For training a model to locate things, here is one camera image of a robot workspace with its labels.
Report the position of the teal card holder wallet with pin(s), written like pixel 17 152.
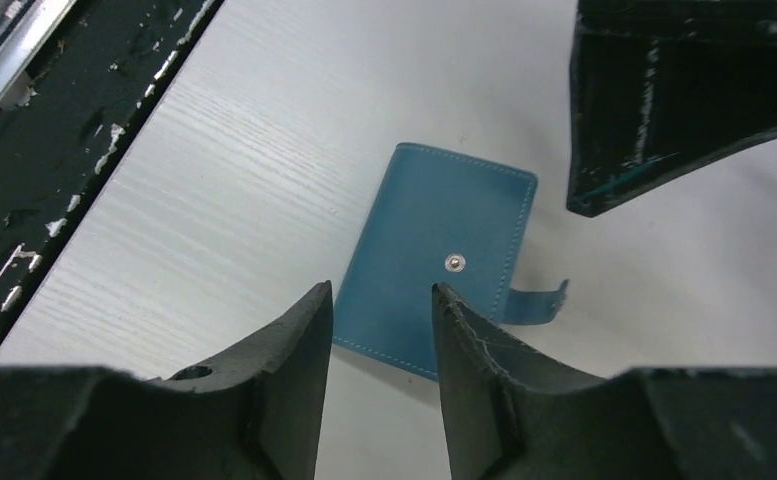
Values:
pixel 438 217

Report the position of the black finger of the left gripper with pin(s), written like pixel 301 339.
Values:
pixel 659 89

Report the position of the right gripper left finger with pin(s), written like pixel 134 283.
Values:
pixel 251 411

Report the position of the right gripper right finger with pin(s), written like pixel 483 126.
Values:
pixel 511 412

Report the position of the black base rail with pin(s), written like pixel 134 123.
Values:
pixel 94 85

